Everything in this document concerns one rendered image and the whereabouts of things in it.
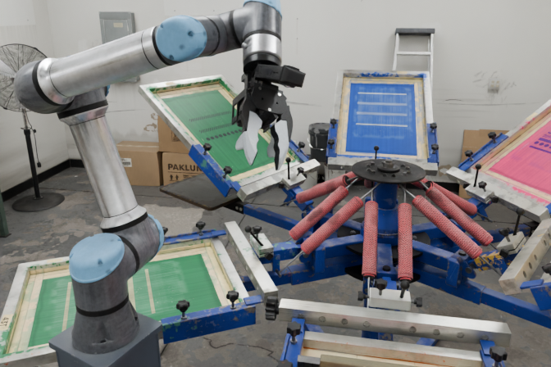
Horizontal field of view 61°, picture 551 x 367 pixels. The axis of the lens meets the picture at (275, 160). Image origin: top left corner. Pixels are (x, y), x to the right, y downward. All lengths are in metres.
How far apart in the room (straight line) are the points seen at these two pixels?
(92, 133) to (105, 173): 0.10
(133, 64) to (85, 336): 0.62
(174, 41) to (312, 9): 4.39
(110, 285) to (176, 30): 0.58
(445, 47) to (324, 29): 1.26
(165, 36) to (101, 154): 0.43
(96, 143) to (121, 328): 0.43
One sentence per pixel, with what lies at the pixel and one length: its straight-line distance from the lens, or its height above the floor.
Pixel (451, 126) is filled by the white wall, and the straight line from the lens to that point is 5.36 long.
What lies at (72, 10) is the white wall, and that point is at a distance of 6.14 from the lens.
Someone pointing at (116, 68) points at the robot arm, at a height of 1.83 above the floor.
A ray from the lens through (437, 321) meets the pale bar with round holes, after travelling 1.56.
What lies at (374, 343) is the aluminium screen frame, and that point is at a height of 0.99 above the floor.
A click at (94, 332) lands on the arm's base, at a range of 1.17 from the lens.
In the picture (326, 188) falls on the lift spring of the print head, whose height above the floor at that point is 1.19.
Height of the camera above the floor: 1.93
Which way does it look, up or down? 18 degrees down
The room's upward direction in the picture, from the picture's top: straight up
